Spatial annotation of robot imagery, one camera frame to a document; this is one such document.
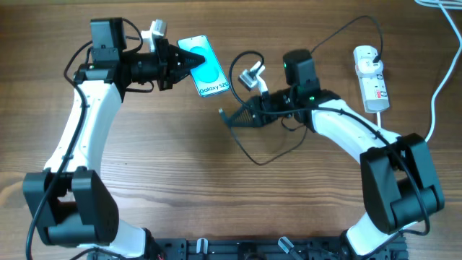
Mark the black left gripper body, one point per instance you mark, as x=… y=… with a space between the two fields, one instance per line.
x=152 y=66

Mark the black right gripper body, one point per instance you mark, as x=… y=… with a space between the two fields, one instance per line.
x=263 y=109

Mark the turquoise screen smartphone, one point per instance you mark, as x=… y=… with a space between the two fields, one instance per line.
x=209 y=78

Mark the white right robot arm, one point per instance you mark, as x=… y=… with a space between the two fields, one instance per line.
x=400 y=185

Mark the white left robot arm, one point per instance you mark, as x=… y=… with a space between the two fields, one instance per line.
x=70 y=205

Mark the white charger plug adapter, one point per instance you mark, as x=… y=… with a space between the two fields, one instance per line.
x=366 y=67

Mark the white power strip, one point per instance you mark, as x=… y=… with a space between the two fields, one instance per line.
x=373 y=90

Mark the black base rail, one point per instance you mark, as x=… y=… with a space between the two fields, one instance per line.
x=252 y=249

